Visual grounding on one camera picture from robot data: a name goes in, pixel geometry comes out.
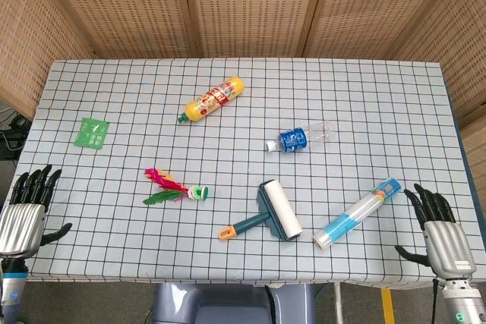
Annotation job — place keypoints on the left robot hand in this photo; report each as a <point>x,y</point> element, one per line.
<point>19,221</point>

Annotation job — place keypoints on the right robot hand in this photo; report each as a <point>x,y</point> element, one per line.
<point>448,240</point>

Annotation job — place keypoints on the feather shuttlecock toy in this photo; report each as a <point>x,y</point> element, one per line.
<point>174,189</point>

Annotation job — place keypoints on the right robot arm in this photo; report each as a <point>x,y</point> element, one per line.
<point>461,301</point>

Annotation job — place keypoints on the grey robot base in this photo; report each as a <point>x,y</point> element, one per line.
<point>231,303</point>

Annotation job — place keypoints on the grid checked tablecloth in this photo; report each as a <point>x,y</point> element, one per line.
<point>243,172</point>

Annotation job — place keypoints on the blue white plastic wrap roll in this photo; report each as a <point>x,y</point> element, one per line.
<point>357,216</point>

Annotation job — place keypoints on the green packet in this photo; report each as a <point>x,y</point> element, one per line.
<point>92,133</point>

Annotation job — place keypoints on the teal lint roller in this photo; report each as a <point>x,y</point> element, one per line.
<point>271,210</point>

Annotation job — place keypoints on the clear bottle blue label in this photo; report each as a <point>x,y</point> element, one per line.
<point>300,138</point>

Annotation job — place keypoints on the yellow plastic bottle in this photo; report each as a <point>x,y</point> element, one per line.
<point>212,100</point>

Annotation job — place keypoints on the bamboo folding screen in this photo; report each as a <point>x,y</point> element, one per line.
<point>243,9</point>

